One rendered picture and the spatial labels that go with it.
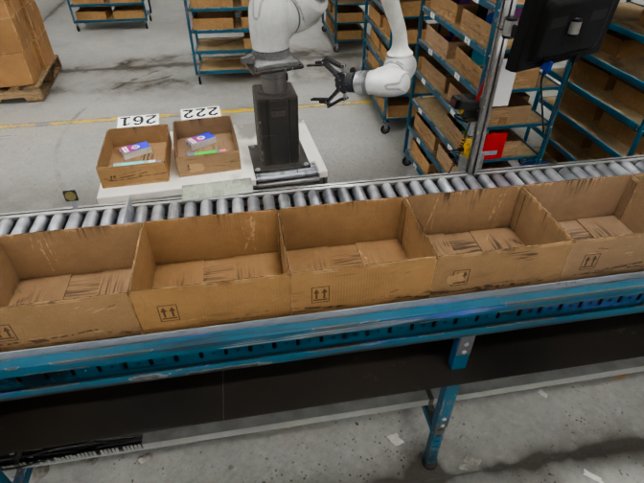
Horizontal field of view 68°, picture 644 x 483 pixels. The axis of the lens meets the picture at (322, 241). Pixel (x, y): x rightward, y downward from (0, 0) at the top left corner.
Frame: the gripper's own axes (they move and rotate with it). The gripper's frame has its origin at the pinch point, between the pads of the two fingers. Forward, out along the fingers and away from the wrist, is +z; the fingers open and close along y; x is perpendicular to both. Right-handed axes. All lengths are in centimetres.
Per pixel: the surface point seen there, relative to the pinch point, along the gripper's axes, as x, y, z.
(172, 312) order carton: 111, -34, -22
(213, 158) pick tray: 25, -28, 40
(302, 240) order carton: 65, -35, -32
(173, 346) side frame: 115, -41, -25
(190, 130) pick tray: 4, -23, 73
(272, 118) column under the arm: 8.1, -13.5, 17.2
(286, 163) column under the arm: 2.4, -35.9, 17.7
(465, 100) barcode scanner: -29, -13, -55
